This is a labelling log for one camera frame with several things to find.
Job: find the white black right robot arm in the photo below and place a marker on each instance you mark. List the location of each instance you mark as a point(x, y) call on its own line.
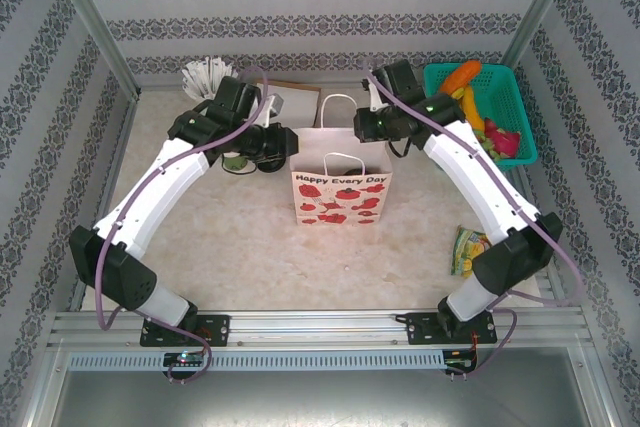
point(475, 182)

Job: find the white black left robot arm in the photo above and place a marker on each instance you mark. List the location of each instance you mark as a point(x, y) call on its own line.
point(155, 197)

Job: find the yellow green candy bag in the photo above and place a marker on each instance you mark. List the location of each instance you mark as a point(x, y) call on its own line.
point(467, 252)

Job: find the orange toy fruit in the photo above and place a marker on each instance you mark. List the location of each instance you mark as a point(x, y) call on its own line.
point(460, 78)

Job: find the aluminium mounting rail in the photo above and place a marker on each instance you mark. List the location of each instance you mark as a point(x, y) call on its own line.
point(315, 327)

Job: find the teal plastic basket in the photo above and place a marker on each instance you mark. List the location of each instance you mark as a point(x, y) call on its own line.
point(505, 97)

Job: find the white red paper gift bag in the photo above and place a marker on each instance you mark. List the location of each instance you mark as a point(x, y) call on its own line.
point(340, 202)

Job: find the pink toy dragon fruit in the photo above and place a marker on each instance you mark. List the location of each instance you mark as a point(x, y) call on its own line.
point(502, 139)

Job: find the aluminium frame post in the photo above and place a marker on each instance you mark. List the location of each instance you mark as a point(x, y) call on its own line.
point(87, 7)
point(540, 7)

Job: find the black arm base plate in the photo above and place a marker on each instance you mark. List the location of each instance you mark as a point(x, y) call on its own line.
point(215, 329)
point(420, 329)

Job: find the green toy pea pod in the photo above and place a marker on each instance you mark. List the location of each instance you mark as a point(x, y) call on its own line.
point(495, 154)

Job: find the small green circuit board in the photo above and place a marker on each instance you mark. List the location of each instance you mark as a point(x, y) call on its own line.
point(460, 365)
point(185, 359)

